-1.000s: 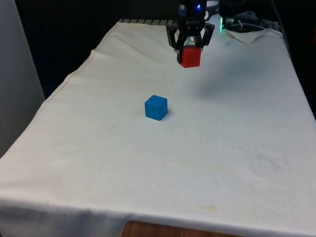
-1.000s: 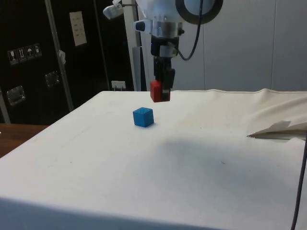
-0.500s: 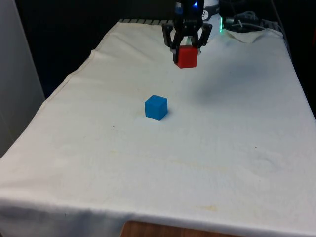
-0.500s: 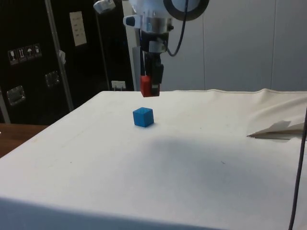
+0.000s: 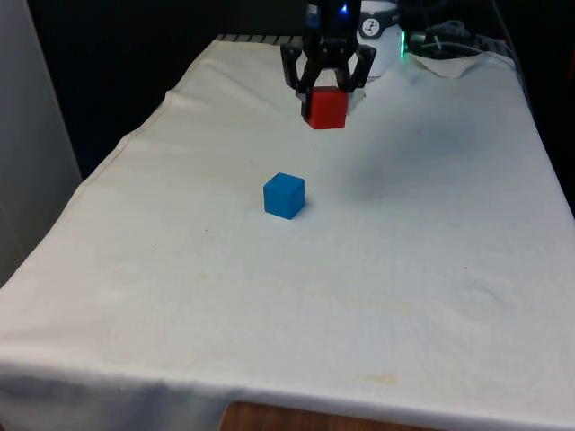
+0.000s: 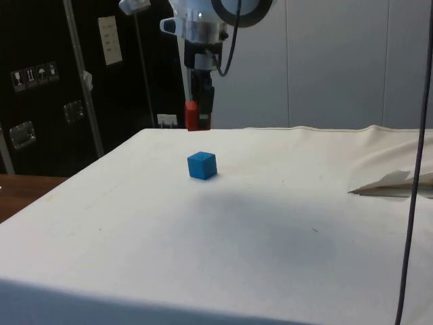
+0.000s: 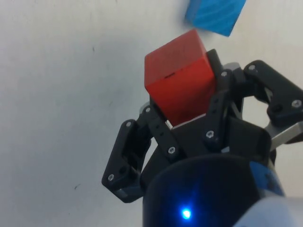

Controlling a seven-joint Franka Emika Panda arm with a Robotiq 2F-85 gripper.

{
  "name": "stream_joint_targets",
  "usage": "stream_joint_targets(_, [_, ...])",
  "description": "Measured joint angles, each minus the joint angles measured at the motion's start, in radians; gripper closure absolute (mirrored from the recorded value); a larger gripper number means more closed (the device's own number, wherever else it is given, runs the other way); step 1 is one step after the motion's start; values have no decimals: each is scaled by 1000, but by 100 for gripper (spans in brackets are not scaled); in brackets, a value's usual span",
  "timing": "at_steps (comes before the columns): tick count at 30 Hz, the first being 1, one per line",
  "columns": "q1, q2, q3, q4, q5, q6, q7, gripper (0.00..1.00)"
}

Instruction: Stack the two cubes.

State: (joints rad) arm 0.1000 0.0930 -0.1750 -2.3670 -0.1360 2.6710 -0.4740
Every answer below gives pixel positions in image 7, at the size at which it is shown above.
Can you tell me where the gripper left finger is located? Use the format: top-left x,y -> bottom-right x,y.
101,100 -> 188,204

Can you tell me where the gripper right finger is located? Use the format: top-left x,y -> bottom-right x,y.
204,49 -> 303,148

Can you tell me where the red cube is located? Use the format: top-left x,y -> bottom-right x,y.
144,28 -> 219,127

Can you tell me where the blue cube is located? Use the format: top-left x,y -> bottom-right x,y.
184,0 -> 247,38

